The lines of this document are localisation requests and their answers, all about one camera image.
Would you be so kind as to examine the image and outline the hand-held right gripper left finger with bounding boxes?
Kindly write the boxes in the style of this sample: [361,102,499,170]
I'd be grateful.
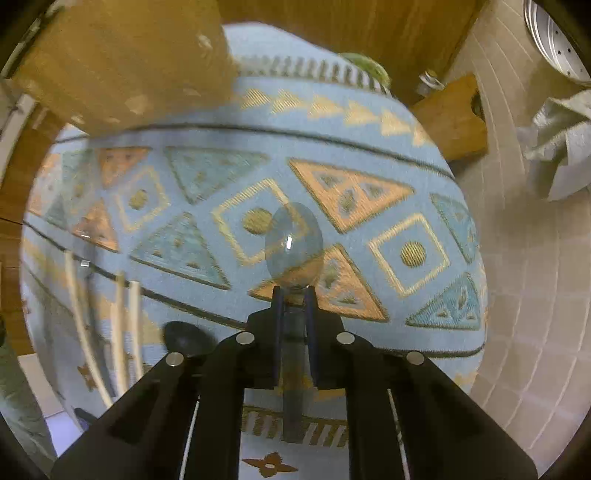
[50,286,284,480]

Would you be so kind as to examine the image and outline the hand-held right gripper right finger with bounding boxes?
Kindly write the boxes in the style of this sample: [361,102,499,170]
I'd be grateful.
[302,285,539,480]

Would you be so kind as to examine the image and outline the black spoon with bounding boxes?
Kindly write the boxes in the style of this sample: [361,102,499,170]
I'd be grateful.
[164,320,218,359]

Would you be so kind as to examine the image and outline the beige plastic utensil basket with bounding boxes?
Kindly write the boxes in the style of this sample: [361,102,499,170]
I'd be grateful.
[9,0,238,137]

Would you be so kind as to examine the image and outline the blue patterned table mat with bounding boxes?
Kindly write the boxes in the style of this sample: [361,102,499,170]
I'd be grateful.
[21,23,488,480]

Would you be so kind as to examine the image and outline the wooden cutting board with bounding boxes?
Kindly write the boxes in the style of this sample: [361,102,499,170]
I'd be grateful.
[410,73,490,161]

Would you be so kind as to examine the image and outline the grey green trouser leg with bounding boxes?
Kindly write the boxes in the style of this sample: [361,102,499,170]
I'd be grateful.
[0,318,57,464]

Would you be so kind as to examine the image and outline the green object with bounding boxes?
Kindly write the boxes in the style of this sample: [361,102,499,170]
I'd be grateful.
[339,53,392,89]

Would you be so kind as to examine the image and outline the small white round fitting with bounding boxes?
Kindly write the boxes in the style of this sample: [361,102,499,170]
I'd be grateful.
[418,69,445,95]

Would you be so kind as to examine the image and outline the grey towel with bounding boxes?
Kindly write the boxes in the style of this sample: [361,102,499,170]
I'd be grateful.
[516,89,591,202]

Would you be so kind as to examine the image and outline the round metal steamer tray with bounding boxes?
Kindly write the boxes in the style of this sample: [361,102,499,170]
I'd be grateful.
[523,0,591,87]

